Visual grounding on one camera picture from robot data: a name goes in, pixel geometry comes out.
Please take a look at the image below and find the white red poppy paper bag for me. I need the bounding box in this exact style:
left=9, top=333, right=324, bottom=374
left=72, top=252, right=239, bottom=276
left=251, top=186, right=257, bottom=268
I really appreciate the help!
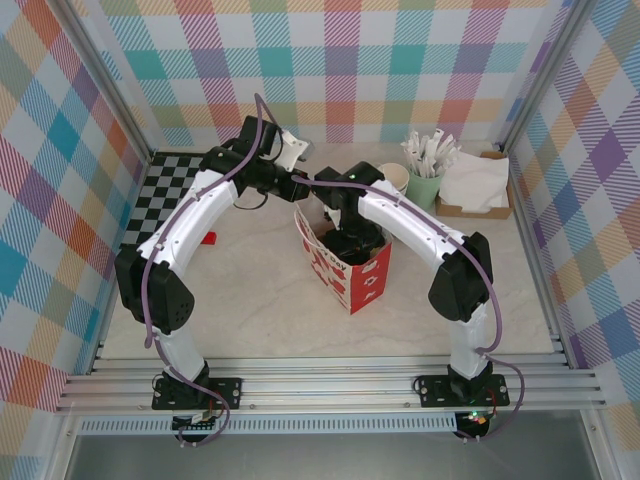
left=292, top=202, right=394, bottom=316

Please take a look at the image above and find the stack of paper cups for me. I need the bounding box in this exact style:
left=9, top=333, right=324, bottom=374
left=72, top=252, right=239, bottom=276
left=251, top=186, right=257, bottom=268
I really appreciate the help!
left=379, top=162, right=410, bottom=190

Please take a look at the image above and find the mint green cylindrical holder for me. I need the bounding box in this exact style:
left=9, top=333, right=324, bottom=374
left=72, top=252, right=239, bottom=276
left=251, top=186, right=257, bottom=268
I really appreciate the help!
left=405, top=164, right=444, bottom=212

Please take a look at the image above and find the white paper wrapped straw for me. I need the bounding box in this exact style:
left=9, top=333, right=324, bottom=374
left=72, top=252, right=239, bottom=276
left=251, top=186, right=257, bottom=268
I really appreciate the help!
left=401, top=141, right=422, bottom=176
left=435, top=134, right=457, bottom=176
left=439, top=144, right=462, bottom=174
left=429, top=128, right=446, bottom=177
left=408, top=131, right=429, bottom=177
left=422, top=138, right=437, bottom=179

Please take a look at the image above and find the black grey chessboard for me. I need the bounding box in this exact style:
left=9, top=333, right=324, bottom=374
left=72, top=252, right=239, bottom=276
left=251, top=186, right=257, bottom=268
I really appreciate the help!
left=119, top=151, right=216, bottom=259

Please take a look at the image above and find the white paper napkin stack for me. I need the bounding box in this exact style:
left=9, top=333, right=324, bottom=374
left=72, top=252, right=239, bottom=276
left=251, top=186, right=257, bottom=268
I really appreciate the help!
left=439, top=152, right=510, bottom=211

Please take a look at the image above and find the brown cardboard napkin box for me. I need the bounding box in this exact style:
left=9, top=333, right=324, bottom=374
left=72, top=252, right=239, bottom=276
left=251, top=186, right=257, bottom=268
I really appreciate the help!
left=433, top=151, right=516, bottom=221

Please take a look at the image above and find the small circuit board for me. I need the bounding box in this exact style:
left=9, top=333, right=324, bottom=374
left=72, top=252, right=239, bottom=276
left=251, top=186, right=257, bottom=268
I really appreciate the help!
left=459, top=409, right=491, bottom=429
left=172, top=412, right=221, bottom=434

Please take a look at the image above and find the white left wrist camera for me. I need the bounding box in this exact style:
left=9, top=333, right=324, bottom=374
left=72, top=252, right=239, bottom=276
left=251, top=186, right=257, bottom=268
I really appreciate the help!
left=277, top=130, right=310, bottom=167

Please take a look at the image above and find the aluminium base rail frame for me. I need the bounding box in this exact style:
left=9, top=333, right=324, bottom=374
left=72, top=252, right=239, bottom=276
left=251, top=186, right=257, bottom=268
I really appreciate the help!
left=54, top=355, right=609, bottom=414

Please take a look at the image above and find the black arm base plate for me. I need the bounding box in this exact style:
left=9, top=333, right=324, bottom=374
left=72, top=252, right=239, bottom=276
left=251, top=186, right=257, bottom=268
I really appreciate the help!
left=152, top=375, right=245, bottom=412
left=414, top=373, right=510, bottom=409

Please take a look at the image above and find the aluminium frame post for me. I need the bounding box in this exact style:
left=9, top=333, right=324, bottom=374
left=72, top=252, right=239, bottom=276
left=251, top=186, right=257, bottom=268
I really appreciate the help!
left=499, top=0, right=596, bottom=156
left=59, top=0, right=164, bottom=161

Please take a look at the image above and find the white slotted cable duct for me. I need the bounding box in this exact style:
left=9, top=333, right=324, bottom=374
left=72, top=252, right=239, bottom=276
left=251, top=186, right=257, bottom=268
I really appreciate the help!
left=77, top=418, right=459, bottom=435

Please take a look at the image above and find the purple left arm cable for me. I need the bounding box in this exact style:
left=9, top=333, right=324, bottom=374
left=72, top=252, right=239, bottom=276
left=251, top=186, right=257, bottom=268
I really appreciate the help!
left=142, top=92, right=274, bottom=447

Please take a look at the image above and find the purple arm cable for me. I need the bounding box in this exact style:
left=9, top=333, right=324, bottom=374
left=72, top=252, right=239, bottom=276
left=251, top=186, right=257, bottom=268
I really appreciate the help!
left=142, top=92, right=274, bottom=447
left=293, top=174, right=526, bottom=444

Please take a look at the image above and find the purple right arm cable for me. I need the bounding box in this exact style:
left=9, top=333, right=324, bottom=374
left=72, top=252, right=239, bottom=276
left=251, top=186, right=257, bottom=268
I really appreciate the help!
left=293, top=174, right=526, bottom=444

